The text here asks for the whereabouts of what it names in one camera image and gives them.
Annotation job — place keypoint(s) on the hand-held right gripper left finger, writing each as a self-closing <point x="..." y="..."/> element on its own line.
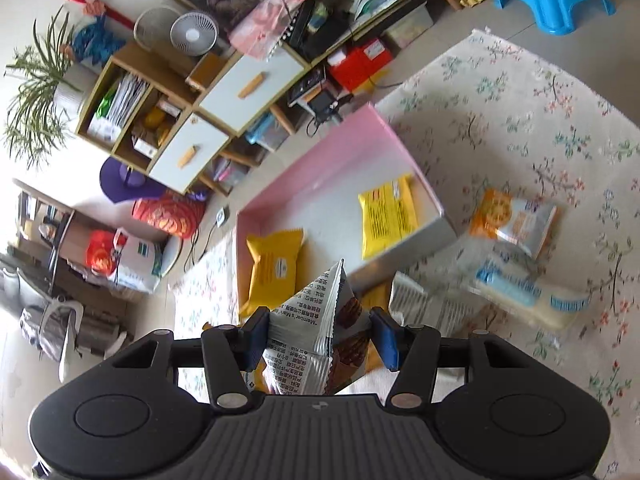
<point x="256" y="340"/>

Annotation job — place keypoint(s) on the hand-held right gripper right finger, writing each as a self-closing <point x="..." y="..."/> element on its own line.
<point x="386" y="346"/>

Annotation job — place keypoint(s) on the silver brown snack packet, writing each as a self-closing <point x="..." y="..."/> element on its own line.
<point x="315" y="320"/>

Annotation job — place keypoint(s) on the clear blue-labelled biscuit packet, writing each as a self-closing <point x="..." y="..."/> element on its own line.
<point x="525" y="297"/>

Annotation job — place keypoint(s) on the pink cardboard box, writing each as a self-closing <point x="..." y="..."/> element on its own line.
<point x="325" y="180"/>

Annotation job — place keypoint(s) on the white ribbed packet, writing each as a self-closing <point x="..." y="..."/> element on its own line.
<point x="430" y="307"/>

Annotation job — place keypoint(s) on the white power strip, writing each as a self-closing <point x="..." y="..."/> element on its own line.
<point x="220" y="216"/>

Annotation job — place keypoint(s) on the bright yellow snack packet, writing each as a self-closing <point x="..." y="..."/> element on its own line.
<point x="387" y="215"/>

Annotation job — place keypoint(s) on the white sack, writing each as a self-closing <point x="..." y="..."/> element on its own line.
<point x="140" y="262"/>

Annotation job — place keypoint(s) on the red patterned bag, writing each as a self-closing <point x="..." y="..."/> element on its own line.
<point x="167" y="215"/>

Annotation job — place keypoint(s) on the clear bin with pink items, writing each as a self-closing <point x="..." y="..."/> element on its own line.
<point x="229" y="172"/>

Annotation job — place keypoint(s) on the orange white snack packet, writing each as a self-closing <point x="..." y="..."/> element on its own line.
<point x="510" y="220"/>

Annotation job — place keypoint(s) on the grey white chair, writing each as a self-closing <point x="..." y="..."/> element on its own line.
<point x="50" y="335"/>

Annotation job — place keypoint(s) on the purple hat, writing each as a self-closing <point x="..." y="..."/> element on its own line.
<point x="125" y="180"/>

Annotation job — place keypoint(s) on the clear bin with blue lid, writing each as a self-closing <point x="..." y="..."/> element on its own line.
<point x="267" y="132"/>

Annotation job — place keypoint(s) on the yellow fruit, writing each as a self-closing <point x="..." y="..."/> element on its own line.
<point x="156" y="122"/>

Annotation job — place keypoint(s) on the small black gadget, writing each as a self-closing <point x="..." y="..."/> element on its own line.
<point x="324" y="106"/>

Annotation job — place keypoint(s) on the wooden cabinet with white drawers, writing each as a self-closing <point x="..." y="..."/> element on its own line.
<point x="250" y="90"/>

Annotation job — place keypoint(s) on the black electronic device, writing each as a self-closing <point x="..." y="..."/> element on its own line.
<point x="310" y="85"/>

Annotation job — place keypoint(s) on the floral mat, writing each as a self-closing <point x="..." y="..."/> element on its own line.
<point x="500" y="110"/>

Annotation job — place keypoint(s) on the stack of white papers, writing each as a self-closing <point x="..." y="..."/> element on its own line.
<point x="120" y="105"/>

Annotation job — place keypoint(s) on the small wooden box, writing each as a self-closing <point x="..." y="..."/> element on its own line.
<point x="205" y="72"/>

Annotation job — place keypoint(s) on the red cardboard box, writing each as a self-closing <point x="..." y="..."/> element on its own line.
<point x="357" y="62"/>

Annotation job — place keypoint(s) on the white desk fan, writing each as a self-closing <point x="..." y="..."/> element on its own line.
<point x="194" y="34"/>

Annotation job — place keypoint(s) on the pink cloth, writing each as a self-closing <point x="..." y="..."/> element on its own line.
<point x="260" y="25"/>

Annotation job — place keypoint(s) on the black box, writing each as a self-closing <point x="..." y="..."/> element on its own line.
<point x="312" y="30"/>

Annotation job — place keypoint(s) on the clear storage bin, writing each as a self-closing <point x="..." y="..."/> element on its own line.
<point x="410" y="27"/>

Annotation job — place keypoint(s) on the beige desk fan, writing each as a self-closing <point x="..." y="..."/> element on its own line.
<point x="150" y="27"/>

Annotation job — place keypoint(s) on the green potted plant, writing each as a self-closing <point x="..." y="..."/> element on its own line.
<point x="40" y="80"/>

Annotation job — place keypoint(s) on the blue woven ornament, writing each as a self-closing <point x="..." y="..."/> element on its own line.
<point x="92" y="40"/>

